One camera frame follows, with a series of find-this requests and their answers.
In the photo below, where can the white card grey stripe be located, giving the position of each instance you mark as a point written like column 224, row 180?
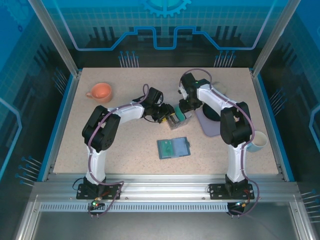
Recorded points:
column 188, row 116

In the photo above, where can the green card stack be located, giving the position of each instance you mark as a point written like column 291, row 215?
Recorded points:
column 179, row 115

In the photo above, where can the clear plastic card box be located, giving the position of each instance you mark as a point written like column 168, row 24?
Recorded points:
column 182, row 123

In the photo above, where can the blue leather card holder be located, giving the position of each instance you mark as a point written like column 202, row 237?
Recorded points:
column 180, row 147

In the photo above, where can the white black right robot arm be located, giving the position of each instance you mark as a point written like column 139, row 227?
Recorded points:
column 235, row 125

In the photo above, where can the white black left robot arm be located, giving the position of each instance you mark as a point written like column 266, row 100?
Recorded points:
column 100, row 130

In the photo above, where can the dark card stack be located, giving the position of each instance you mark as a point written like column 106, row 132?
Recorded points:
column 173, row 122

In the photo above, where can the cream cloth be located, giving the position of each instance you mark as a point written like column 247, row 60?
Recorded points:
column 221, row 87

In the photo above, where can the orange ceramic cup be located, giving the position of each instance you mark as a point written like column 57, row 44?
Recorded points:
column 100, row 93

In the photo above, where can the pale blue cup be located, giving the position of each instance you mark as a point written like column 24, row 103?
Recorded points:
column 258, row 142

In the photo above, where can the small circuit board connector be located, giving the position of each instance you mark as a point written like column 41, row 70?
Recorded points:
column 96, row 202
column 241, row 203

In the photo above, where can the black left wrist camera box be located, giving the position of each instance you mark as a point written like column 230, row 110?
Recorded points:
column 155, row 95

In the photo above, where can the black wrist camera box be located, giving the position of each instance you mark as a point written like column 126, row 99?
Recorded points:
column 155, row 95
column 187, row 81

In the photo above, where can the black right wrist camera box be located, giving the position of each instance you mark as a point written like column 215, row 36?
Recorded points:
column 187, row 81

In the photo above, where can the aluminium front rail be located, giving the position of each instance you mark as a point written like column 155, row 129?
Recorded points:
column 162, row 186

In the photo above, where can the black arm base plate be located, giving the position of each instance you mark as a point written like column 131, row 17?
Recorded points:
column 112, row 191
column 217, row 191

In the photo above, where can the aluminium frame post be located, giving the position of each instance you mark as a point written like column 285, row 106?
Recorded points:
column 55, row 37
column 272, row 37

